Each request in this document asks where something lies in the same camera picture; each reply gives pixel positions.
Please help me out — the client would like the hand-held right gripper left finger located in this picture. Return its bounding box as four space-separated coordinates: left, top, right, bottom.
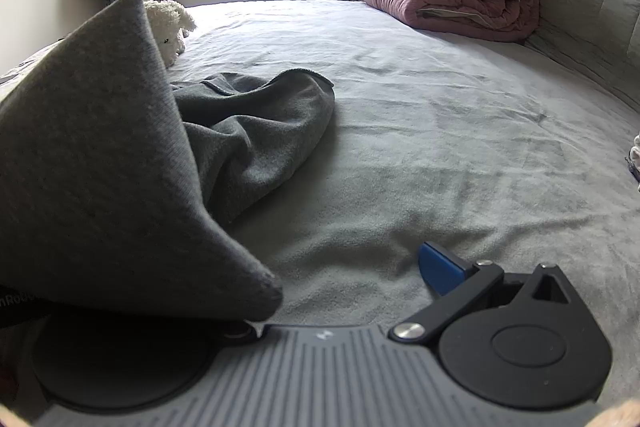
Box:
220 321 263 346

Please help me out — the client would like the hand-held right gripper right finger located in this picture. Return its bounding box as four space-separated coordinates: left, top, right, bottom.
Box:
389 242 586 349

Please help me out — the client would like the grey t-shirt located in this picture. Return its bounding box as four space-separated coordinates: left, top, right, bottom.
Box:
0 0 336 323

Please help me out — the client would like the stack of folded clothes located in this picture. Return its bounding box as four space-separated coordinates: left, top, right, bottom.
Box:
625 134 640 182

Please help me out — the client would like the white plush dog toy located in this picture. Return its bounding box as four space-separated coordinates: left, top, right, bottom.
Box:
142 0 198 68

